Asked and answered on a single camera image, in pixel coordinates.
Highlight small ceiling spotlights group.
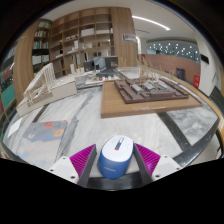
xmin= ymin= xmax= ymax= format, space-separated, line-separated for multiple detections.
xmin=148 ymin=41 xmax=200 ymax=63

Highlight red wall cabinet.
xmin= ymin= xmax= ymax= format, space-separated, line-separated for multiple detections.
xmin=193 ymin=74 xmax=201 ymax=89

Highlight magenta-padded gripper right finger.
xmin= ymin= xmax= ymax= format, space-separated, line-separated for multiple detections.
xmin=132 ymin=143 xmax=184 ymax=186

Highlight flat pale site model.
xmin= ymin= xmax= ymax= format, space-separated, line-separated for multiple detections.
xmin=84 ymin=73 xmax=121 ymax=87

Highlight wooden shelf unit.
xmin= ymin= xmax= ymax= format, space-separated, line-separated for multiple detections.
xmin=13 ymin=6 xmax=138 ymax=101

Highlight white architectural model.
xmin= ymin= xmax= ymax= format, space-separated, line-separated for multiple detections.
xmin=15 ymin=62 xmax=78 ymax=118

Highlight black box models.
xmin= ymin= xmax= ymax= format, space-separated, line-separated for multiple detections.
xmin=83 ymin=55 xmax=120 ymax=76

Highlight blue and white computer mouse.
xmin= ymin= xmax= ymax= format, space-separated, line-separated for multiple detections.
xmin=96 ymin=134 xmax=135 ymax=180

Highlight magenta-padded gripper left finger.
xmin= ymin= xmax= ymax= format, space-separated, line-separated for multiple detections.
xmin=46 ymin=143 xmax=98 ymax=188

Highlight brown model on wooden board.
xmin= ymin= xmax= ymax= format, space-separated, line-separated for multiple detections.
xmin=100 ymin=76 xmax=204 ymax=119

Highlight dark bookshelf with books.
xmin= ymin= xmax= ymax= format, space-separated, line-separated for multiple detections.
xmin=0 ymin=43 xmax=17 ymax=113

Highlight long ceiling light strip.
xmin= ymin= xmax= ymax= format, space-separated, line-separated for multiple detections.
xmin=131 ymin=14 xmax=172 ymax=32

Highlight floral print mouse pad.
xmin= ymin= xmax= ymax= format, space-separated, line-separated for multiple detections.
xmin=16 ymin=119 xmax=69 ymax=169

